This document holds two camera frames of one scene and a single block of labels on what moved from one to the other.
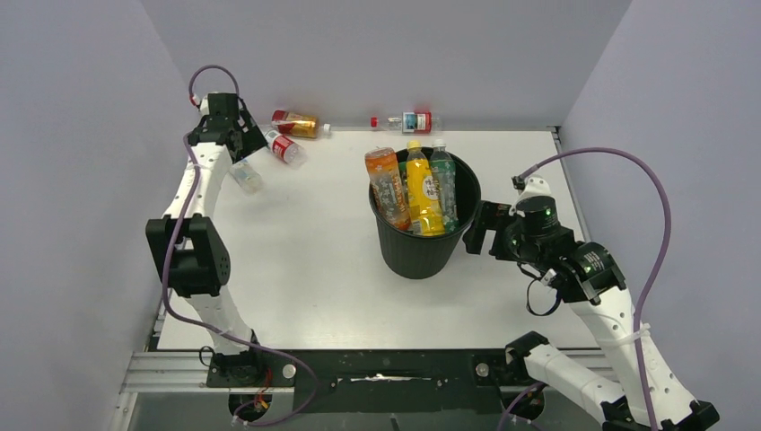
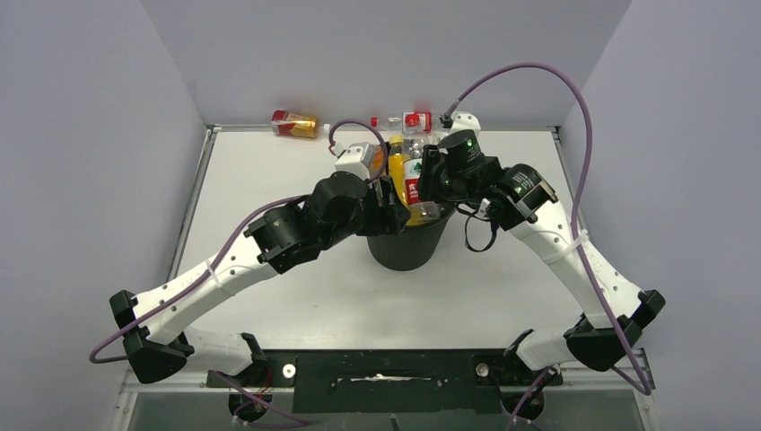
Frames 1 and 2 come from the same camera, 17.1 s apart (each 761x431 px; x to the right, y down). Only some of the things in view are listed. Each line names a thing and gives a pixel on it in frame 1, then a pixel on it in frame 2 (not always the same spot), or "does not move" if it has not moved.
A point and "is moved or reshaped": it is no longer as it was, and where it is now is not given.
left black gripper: [252, 141] -> [388, 219]
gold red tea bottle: [288, 123] does not move
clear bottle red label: [290, 151] -> [416, 128]
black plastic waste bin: [413, 256] is moved or reshaped
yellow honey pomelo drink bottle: [426, 217] -> [415, 215]
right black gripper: [491, 215] -> [429, 187]
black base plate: [373, 381] does not move
